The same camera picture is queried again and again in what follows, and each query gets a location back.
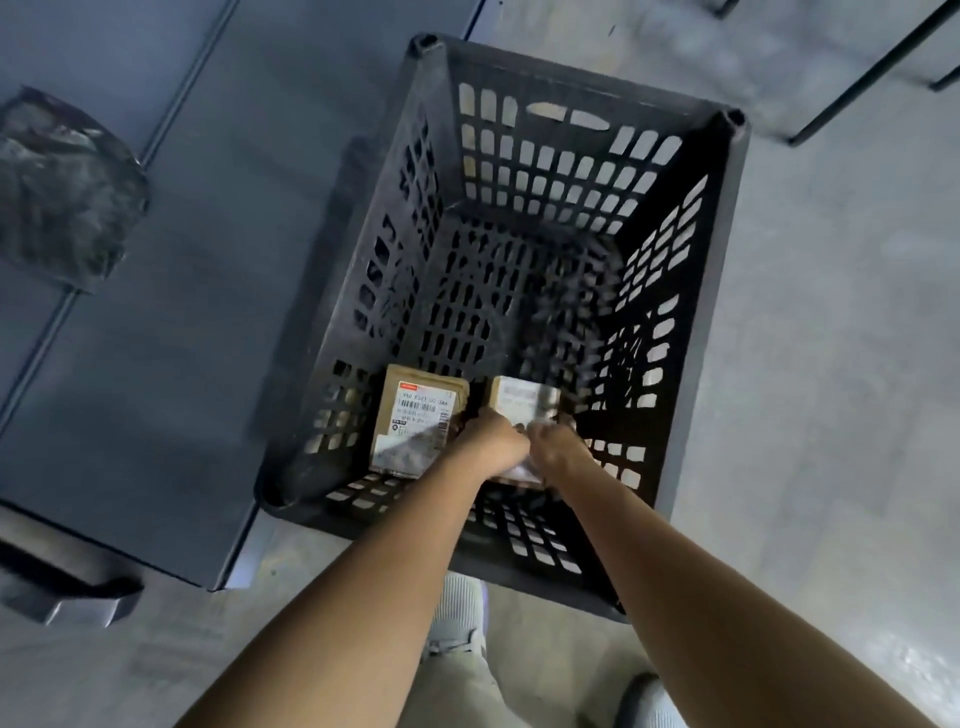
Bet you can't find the person's grey right shoe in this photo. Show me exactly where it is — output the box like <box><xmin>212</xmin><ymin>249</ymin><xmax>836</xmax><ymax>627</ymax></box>
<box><xmin>619</xmin><ymin>672</ymin><xmax>690</xmax><ymax>728</ymax></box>

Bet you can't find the black perforated plastic crate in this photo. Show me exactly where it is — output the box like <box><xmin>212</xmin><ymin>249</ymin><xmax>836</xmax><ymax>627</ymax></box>
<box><xmin>253</xmin><ymin>33</ymin><xmax>752</xmax><ymax>624</ymax></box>

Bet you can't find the person's grey shoe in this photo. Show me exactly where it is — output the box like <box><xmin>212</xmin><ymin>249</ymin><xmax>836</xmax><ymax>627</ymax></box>
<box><xmin>619</xmin><ymin>672</ymin><xmax>690</xmax><ymax>728</ymax></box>
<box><xmin>422</xmin><ymin>573</ymin><xmax>490</xmax><ymax>664</ymax></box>

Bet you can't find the grey metal cabinet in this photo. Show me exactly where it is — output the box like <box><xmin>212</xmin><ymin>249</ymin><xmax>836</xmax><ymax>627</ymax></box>
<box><xmin>0</xmin><ymin>0</ymin><xmax>490</xmax><ymax>594</ymax></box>

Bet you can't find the cardboard box with white label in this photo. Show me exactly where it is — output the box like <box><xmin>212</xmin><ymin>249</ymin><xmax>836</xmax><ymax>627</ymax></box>
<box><xmin>368</xmin><ymin>364</ymin><xmax>471</xmax><ymax>480</ymax></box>

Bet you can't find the person's left forearm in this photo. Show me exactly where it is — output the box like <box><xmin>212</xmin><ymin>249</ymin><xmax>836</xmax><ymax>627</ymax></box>
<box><xmin>174</xmin><ymin>448</ymin><xmax>498</xmax><ymax>728</ymax></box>

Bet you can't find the person's left hand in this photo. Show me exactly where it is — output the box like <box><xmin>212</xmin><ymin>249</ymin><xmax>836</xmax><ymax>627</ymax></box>
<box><xmin>456</xmin><ymin>409</ymin><xmax>532</xmax><ymax>486</ymax></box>

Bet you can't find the person's grey left shoe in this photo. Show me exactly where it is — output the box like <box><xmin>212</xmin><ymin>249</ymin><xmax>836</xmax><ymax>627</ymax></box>
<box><xmin>422</xmin><ymin>573</ymin><xmax>490</xmax><ymax>664</ymax></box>

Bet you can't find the person's beige trouser leg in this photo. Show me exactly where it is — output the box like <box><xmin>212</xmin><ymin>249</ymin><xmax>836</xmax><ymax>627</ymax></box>
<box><xmin>417</xmin><ymin>651</ymin><xmax>531</xmax><ymax>728</ymax></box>

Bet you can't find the person's right forearm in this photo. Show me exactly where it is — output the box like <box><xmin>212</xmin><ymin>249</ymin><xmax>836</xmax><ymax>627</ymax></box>
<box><xmin>553</xmin><ymin>469</ymin><xmax>937</xmax><ymax>728</ymax></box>

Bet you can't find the crumpled black plastic bag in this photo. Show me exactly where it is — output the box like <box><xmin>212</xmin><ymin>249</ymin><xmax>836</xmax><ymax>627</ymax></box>
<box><xmin>0</xmin><ymin>86</ymin><xmax>152</xmax><ymax>295</ymax></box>

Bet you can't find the person's right hand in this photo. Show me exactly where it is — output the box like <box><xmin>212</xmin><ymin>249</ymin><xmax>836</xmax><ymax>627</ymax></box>
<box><xmin>525</xmin><ymin>422</ymin><xmax>603</xmax><ymax>495</ymax></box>

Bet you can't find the small cardboard box white label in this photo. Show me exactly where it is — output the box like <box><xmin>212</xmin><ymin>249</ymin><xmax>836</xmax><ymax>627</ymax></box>
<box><xmin>480</xmin><ymin>374</ymin><xmax>564</xmax><ymax>492</ymax></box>

